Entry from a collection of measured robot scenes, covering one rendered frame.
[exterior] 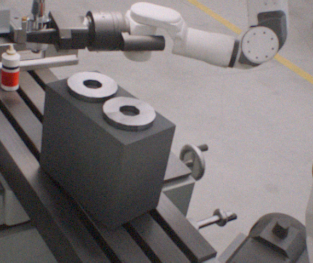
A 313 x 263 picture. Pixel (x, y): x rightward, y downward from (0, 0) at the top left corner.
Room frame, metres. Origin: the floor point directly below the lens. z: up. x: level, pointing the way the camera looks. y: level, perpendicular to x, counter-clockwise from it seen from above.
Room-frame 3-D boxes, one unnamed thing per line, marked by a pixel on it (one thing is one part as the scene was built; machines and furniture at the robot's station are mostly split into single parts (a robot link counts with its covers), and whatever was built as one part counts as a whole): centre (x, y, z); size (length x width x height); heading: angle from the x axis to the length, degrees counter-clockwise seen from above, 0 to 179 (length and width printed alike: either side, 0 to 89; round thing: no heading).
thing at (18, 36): (1.31, 0.39, 1.04); 0.12 x 0.06 x 0.04; 37
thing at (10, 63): (1.16, 0.36, 1.01); 0.04 x 0.04 x 0.11
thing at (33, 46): (1.09, 0.28, 1.13); 0.05 x 0.05 x 0.06
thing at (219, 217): (1.32, -0.21, 0.53); 0.22 x 0.06 x 0.06; 130
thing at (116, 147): (0.86, 0.09, 1.05); 0.22 x 0.12 x 0.20; 50
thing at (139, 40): (1.17, 0.09, 1.13); 0.11 x 0.11 x 0.11; 27
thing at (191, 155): (1.41, -0.10, 0.65); 0.16 x 0.12 x 0.12; 130
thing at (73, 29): (1.13, 0.20, 1.14); 0.13 x 0.12 x 0.10; 27
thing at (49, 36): (1.06, 0.27, 1.14); 0.06 x 0.02 x 0.03; 117
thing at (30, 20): (1.09, 0.28, 1.17); 0.05 x 0.05 x 0.01
